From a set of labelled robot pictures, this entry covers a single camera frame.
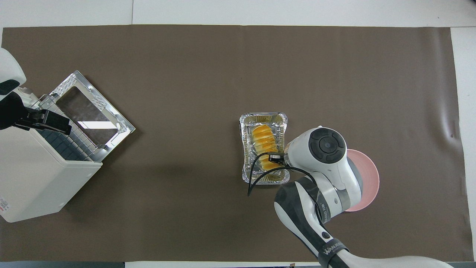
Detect sliced golden bread loaf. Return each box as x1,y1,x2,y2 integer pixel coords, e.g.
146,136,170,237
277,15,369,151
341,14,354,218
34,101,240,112
252,124,283,172

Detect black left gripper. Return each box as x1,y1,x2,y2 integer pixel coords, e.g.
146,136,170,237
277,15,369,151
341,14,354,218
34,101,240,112
0,92,72,135

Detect cream toaster oven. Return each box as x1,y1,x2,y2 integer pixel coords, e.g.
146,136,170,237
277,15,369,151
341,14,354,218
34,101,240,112
0,87,103,223

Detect pink round plate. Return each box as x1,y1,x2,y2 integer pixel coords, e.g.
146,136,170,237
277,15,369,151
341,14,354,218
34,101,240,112
344,149,380,213

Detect glass oven door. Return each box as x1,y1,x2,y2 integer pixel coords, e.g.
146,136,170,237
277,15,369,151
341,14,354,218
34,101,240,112
48,70,136,163

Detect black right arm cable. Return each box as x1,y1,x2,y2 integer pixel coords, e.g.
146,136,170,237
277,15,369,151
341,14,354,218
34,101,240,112
247,151,316,197

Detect brown table mat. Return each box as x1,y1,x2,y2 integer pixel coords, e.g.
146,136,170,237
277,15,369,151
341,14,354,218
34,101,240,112
0,25,473,262

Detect metal oven rack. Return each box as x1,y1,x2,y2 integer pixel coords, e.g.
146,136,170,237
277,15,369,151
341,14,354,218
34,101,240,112
35,104,103,162

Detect aluminium foil tray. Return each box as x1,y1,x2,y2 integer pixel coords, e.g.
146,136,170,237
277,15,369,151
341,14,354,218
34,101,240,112
239,112,290,185

